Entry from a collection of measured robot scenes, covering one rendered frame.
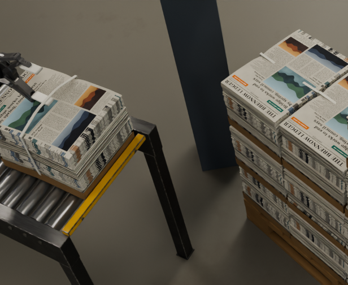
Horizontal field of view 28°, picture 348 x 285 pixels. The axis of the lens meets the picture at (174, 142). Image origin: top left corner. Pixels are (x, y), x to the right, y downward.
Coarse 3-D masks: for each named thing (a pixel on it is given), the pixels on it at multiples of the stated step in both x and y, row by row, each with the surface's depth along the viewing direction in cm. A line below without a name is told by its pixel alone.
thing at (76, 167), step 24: (72, 96) 226; (96, 96) 224; (120, 96) 223; (48, 120) 220; (72, 120) 219; (96, 120) 217; (120, 120) 227; (48, 144) 214; (72, 144) 213; (96, 144) 219; (120, 144) 232; (48, 168) 225; (72, 168) 213; (96, 168) 224
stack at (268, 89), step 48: (288, 48) 252; (240, 96) 241; (288, 96) 237; (336, 96) 233; (240, 144) 265; (288, 144) 234; (336, 144) 219; (288, 192) 256; (336, 192) 224; (288, 240) 283
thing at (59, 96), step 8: (64, 80) 231; (72, 80) 231; (80, 80) 230; (64, 88) 229; (72, 88) 228; (56, 96) 227; (64, 96) 226; (56, 104) 224; (32, 112) 224; (40, 112) 223; (48, 112) 223; (24, 120) 222; (32, 120) 221; (40, 120) 221; (32, 128) 219; (16, 136) 219; (24, 136) 218; (24, 152) 226; (32, 152) 222; (40, 168) 229
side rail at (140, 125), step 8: (0, 80) 275; (136, 120) 246; (136, 128) 244; (144, 128) 243; (152, 128) 242; (152, 136) 244; (144, 144) 248; (152, 144) 245; (160, 144) 250; (144, 152) 252; (152, 152) 249
